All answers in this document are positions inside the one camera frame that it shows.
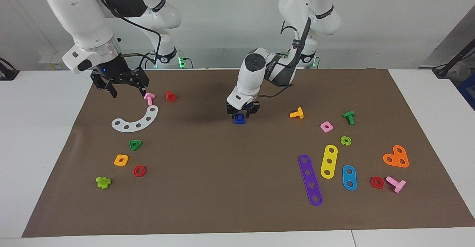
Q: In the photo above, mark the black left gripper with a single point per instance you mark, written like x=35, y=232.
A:
x=241, y=110

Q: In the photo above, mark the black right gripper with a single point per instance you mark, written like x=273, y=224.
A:
x=117, y=74

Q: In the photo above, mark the blue triangular-head plastic screw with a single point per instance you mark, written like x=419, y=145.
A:
x=239, y=122

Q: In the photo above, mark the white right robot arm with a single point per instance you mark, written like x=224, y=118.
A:
x=85, y=20

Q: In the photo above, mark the pink plastic screw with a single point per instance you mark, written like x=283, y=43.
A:
x=149, y=99
x=396, y=184

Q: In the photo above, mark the red plastic screw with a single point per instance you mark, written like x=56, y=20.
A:
x=170, y=96

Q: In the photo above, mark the green triangular plastic nut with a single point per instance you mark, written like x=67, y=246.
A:
x=138, y=143

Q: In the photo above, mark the orange plastic screw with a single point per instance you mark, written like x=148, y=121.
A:
x=297, y=113

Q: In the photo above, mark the orange square plastic nut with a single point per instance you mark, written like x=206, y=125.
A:
x=117, y=161

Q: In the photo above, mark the red hexagonal plastic nut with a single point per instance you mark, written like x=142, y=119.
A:
x=373, y=183
x=135, y=171

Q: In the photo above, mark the pink square plastic nut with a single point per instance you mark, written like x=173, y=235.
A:
x=323, y=125

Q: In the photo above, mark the lime green cross-head screw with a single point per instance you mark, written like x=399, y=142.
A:
x=103, y=182

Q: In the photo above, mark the green plastic screw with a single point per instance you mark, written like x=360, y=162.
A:
x=349, y=117

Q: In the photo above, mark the lime green flower nut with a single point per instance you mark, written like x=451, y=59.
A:
x=349, y=142

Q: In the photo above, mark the white curved plate with holes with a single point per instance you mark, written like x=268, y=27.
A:
x=143, y=122

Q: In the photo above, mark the brown table mat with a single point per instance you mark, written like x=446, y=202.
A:
x=237, y=184

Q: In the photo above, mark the white power strip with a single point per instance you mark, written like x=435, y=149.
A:
x=52, y=62

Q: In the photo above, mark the purple four-hole plate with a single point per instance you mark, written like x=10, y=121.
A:
x=309, y=178

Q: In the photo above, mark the yellow three-hole plate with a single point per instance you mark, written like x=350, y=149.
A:
x=330, y=156

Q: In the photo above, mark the black clamp device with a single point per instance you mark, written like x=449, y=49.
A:
x=7, y=74

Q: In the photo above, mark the blue two-hole plate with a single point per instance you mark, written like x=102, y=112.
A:
x=349, y=178

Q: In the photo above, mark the orange heart-shaped plate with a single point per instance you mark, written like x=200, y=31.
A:
x=396, y=157

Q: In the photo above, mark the black stand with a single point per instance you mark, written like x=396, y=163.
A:
x=445, y=68

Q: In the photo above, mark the blue crate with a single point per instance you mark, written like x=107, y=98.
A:
x=468, y=91

